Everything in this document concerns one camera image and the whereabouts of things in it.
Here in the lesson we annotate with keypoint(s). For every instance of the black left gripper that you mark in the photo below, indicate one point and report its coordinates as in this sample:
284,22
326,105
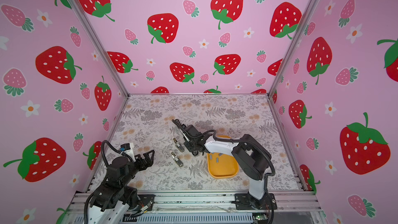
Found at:
150,162

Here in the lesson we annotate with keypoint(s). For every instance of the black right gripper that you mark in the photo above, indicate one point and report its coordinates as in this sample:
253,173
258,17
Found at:
186,144

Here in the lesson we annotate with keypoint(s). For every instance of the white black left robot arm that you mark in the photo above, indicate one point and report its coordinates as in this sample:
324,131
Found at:
114,199

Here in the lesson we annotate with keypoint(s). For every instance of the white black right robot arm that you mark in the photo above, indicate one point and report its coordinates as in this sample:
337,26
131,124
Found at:
251,156

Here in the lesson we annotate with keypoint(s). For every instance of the yellow plastic tray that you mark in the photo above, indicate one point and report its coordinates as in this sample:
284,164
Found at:
220,161

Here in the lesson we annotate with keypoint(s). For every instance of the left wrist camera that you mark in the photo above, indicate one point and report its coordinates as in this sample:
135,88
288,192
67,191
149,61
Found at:
128,149

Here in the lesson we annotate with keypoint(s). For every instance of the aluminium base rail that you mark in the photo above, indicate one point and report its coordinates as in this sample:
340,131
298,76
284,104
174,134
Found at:
202,207

